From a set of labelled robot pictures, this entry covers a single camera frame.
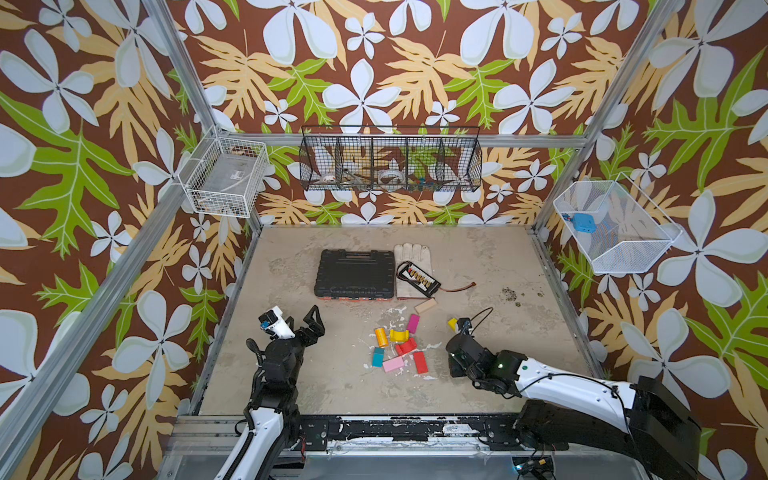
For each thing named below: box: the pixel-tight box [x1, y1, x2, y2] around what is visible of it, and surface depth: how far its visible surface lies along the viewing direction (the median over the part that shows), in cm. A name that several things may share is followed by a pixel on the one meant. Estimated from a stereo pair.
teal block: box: [372, 347, 385, 368], surface depth 90 cm
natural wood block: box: [414, 298, 437, 314], surface depth 98 cm
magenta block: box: [406, 313, 421, 334], surface depth 96 cm
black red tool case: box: [314, 249, 395, 301], surface depth 103 cm
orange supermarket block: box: [375, 327, 389, 347], surface depth 92 cm
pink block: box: [382, 356, 405, 373], surface depth 87 cm
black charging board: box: [396, 261, 441, 298], surface depth 103 cm
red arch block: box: [395, 338, 417, 357], surface depth 89 cm
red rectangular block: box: [413, 351, 429, 374], surface depth 88 cm
